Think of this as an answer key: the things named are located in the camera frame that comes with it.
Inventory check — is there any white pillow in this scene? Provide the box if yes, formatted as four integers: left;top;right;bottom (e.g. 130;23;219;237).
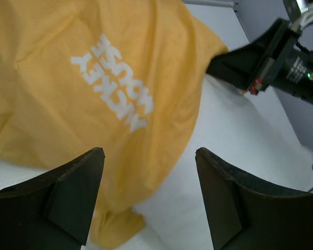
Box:
0;76;313;249

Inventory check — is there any yellow printed pillowcase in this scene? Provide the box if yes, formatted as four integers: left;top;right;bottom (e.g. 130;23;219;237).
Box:
0;1;228;248

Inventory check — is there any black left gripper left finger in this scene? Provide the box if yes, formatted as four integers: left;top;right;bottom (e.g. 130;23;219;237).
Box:
0;147;105;249

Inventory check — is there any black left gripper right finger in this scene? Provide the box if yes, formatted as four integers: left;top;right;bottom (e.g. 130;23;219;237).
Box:
196;147;313;249

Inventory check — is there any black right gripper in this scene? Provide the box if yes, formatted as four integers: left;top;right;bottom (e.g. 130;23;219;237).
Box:
206;18;313;105

